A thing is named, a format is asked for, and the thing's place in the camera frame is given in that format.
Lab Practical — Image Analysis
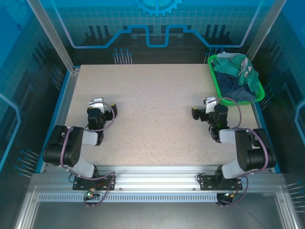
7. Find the green t-shirt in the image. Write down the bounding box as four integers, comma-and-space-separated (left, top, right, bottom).
213, 54, 260, 94

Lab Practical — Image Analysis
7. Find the slate blue t-shirt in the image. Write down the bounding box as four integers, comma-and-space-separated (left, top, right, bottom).
227, 87, 257, 104

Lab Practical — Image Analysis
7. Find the dark blue t-shirt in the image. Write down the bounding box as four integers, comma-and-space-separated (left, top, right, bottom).
215, 71, 241, 96

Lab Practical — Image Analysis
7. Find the green plastic basket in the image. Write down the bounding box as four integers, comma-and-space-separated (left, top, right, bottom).
207, 54, 266, 106

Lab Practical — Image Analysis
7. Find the light grey t-shirt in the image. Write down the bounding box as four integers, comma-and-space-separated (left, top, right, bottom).
218, 51, 239, 59

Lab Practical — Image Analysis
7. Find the connector with green light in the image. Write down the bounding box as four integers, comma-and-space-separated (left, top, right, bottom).
221, 190, 239, 199
86, 187, 101, 200

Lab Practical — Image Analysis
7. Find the metal tray panel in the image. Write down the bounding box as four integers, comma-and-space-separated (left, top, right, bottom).
14, 189, 297, 229

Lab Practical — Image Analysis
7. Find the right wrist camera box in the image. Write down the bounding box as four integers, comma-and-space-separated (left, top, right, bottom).
203, 96, 218, 114

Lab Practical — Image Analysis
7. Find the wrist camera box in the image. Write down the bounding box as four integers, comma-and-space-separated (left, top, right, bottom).
89, 97, 105, 113
203, 96, 218, 114

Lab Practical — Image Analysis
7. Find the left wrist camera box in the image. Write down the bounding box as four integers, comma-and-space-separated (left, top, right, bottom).
89, 97, 105, 113

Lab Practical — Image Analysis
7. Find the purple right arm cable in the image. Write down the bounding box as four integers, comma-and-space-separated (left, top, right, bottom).
214, 97, 268, 208

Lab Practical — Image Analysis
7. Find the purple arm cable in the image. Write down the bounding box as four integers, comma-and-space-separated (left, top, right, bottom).
59, 101, 118, 208
214, 97, 268, 208

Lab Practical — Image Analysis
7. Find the aluminium table side rail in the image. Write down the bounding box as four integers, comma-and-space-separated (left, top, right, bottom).
251, 102, 282, 174
35, 68, 81, 174

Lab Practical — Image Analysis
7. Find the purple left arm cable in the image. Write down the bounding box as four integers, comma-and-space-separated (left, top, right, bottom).
59, 101, 118, 208

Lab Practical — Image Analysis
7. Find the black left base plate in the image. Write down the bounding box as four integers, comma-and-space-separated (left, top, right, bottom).
72, 175, 116, 191

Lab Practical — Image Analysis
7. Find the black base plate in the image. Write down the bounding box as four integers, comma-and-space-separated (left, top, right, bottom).
72, 175, 116, 191
199, 173, 244, 191

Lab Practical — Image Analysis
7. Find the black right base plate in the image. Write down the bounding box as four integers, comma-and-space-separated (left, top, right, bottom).
199, 173, 244, 191

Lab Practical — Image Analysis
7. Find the aluminium mounting rail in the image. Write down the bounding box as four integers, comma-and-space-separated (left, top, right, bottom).
30, 165, 286, 193

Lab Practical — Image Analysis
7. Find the slotted cable duct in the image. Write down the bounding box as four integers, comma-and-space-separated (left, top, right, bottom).
37, 193, 219, 203

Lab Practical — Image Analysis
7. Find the aluminium frame post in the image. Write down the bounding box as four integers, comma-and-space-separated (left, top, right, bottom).
245, 0, 286, 63
26, 0, 81, 74

